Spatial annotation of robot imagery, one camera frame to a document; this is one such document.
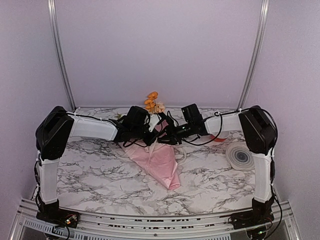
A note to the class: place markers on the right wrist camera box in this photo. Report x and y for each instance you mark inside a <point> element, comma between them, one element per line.
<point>192,114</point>

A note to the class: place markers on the peach flower long green stem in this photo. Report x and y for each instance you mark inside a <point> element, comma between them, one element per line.
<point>159,107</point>

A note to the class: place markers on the aluminium front rail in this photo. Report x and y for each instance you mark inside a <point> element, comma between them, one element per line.
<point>102,226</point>

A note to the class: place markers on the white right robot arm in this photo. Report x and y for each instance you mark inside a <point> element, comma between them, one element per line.
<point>259,130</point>

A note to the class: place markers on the aluminium frame right post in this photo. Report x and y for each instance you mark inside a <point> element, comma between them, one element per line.
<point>257,47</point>

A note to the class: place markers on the cream ribbon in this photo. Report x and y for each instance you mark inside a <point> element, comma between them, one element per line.
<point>175,152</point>

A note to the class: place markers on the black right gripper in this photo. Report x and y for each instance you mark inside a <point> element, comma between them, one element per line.
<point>172,137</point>

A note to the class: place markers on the aluminium frame left post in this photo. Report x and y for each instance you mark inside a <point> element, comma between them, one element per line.
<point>59,52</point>

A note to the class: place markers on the aluminium frame post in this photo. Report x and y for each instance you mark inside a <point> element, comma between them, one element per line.
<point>59,52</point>
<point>257,47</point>

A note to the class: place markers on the orange flower stem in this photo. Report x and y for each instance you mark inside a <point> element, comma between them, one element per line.
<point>150,103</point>

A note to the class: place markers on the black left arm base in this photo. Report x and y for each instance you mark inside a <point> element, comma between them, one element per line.
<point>52,213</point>

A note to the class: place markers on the orange bowl white inside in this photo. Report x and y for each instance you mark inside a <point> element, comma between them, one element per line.
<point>220,137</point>

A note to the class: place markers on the grey swirl ceramic plate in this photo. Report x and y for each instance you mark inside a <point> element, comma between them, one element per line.
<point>239,156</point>

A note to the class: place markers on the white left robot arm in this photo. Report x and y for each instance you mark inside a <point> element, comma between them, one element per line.
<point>60,125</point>

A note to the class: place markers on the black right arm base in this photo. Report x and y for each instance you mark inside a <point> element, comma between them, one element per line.
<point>260,213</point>

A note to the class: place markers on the pink wrapping paper sheet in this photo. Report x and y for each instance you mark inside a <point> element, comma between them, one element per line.
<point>139,155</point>

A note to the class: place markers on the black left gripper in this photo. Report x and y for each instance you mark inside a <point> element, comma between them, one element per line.
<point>149,140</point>

